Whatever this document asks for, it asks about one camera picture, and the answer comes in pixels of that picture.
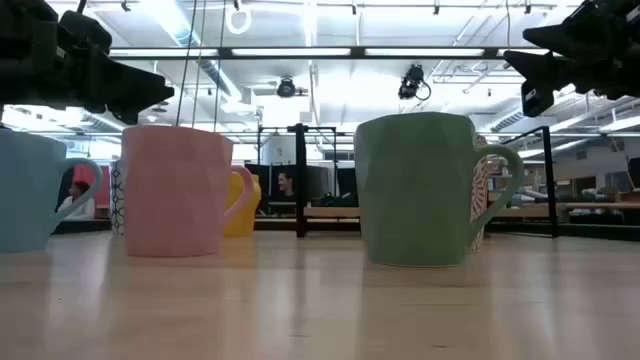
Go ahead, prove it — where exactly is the orange partition panel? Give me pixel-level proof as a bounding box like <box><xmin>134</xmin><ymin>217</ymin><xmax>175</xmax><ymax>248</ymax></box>
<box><xmin>72</xmin><ymin>164</ymin><xmax>111</xmax><ymax>207</ymax></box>

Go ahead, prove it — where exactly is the round black ceiling device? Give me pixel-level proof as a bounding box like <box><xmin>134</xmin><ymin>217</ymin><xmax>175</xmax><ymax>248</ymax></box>
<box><xmin>276</xmin><ymin>76</ymin><xmax>297</xmax><ymax>99</ymax></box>

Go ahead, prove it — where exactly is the person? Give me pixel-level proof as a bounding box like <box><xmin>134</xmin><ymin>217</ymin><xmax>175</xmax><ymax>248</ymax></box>
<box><xmin>276</xmin><ymin>170</ymin><xmax>297</xmax><ymax>204</ymax></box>
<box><xmin>55</xmin><ymin>180</ymin><xmax>96</xmax><ymax>221</ymax></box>

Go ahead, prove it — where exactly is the yellow mug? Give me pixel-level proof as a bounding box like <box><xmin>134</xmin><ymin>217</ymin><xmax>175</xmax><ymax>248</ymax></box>
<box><xmin>223</xmin><ymin>172</ymin><xmax>263</xmax><ymax>239</ymax></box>

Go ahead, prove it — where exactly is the green mug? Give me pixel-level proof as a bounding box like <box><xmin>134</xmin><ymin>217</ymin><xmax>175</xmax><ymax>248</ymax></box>
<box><xmin>353</xmin><ymin>111</ymin><xmax>525</xmax><ymax>268</ymax></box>

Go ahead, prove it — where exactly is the black ceiling camera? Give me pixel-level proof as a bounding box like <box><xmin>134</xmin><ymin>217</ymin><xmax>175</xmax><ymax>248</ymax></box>
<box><xmin>397</xmin><ymin>63</ymin><xmax>432</xmax><ymax>101</ymax></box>

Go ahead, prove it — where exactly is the white mug coral pattern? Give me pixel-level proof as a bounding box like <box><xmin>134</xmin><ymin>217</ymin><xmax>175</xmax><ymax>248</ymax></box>
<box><xmin>468</xmin><ymin>133</ymin><xmax>494</xmax><ymax>254</ymax></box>

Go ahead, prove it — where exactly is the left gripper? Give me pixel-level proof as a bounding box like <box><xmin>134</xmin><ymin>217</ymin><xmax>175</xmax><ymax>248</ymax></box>
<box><xmin>54</xmin><ymin>10</ymin><xmax>175</xmax><ymax>126</ymax></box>

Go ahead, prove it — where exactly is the black overhead frame beam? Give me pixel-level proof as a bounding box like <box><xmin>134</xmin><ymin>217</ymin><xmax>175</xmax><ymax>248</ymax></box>
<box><xmin>107</xmin><ymin>46</ymin><xmax>531</xmax><ymax>61</ymax></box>

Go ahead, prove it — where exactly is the pink mug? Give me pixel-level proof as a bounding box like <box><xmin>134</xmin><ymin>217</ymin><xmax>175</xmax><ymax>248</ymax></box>
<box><xmin>121</xmin><ymin>124</ymin><xmax>255</xmax><ymax>259</ymax></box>

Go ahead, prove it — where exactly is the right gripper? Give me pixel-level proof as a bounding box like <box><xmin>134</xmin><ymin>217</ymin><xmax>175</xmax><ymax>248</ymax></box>
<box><xmin>503</xmin><ymin>4</ymin><xmax>634</xmax><ymax>119</ymax></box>

